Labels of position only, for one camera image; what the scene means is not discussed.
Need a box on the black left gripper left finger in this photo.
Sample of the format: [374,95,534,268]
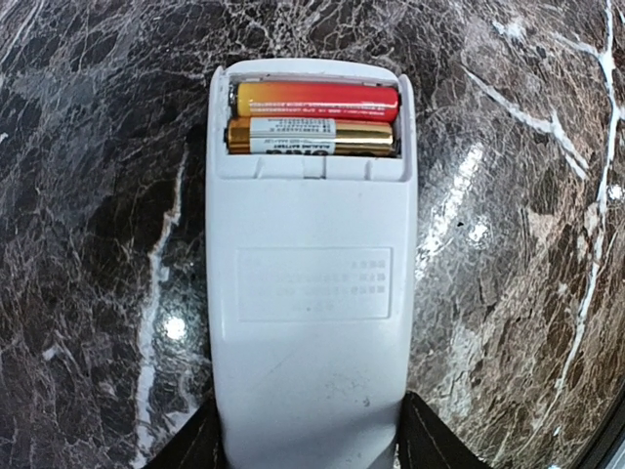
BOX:
[146,405,228,469]

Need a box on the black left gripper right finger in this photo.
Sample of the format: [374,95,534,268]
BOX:
[397,391,488,469]

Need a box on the white remote control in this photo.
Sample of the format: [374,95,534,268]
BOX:
[206,59,418,468]

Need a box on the gold AAA battery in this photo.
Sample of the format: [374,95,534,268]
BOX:
[224,117,396,157]

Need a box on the red AAA battery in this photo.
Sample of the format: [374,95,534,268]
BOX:
[229,81,399,123]

